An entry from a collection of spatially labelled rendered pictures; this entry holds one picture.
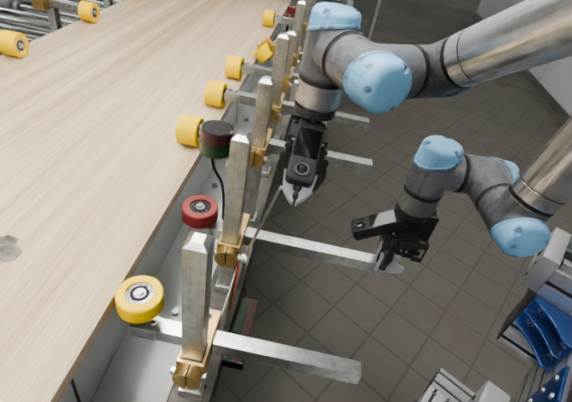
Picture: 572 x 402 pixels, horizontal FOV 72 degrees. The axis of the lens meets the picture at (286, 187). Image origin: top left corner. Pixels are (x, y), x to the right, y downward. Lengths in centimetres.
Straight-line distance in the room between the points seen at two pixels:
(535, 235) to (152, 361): 80
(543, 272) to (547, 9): 61
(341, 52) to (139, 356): 78
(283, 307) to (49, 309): 125
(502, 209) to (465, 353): 139
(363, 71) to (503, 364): 178
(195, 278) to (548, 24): 51
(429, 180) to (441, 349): 133
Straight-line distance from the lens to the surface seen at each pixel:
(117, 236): 86
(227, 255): 86
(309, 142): 64
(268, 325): 180
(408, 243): 86
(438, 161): 75
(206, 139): 71
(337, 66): 55
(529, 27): 52
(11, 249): 86
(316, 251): 91
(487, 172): 79
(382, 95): 52
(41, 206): 96
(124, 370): 100
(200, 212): 89
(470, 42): 56
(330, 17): 59
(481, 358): 208
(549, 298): 102
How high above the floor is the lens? 150
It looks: 37 degrees down
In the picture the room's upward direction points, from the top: 12 degrees clockwise
